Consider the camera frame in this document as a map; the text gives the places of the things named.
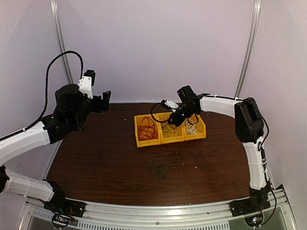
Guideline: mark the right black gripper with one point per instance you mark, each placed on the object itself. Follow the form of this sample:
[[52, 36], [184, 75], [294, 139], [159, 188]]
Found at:
[[178, 121]]

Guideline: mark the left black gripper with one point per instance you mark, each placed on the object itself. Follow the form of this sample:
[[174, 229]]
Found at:
[[98, 107]]

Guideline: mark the yellow three-compartment bin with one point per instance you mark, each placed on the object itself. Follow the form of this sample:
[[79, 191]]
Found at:
[[151, 130]]

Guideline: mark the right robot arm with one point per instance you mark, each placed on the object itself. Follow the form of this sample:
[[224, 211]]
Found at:
[[249, 128]]

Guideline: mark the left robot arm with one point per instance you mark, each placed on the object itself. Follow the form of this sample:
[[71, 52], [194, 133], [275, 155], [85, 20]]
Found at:
[[72, 109]]

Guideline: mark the right circuit board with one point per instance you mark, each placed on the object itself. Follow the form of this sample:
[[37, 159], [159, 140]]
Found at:
[[254, 220]]

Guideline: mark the circuit board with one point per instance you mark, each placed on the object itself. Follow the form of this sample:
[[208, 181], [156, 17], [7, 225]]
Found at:
[[59, 221], [254, 220]]

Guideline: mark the left circuit board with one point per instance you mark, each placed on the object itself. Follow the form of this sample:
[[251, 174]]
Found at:
[[59, 221]]

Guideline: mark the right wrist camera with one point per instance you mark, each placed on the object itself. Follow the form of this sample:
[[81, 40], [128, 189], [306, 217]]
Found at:
[[169, 105]]

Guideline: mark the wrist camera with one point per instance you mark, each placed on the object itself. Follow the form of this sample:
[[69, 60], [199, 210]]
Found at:
[[86, 82], [169, 105]]

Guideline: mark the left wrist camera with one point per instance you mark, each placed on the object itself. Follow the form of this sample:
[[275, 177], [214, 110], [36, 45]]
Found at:
[[86, 82]]

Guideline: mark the left aluminium frame post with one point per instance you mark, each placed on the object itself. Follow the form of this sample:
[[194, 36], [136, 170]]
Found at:
[[60, 39]]

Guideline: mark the aluminium frame post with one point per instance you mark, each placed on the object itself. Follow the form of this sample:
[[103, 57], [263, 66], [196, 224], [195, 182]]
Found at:
[[60, 39], [254, 26]]

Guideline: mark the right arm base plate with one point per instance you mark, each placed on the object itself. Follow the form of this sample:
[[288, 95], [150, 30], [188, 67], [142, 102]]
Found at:
[[245, 206]]

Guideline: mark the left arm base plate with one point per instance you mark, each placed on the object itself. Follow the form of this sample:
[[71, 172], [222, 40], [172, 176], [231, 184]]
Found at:
[[68, 208]]

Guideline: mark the right aluminium frame post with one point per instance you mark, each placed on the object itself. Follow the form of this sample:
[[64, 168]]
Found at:
[[254, 26]]

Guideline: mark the aluminium front rail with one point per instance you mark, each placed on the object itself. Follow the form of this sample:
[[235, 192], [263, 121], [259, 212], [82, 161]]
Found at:
[[210, 216]]

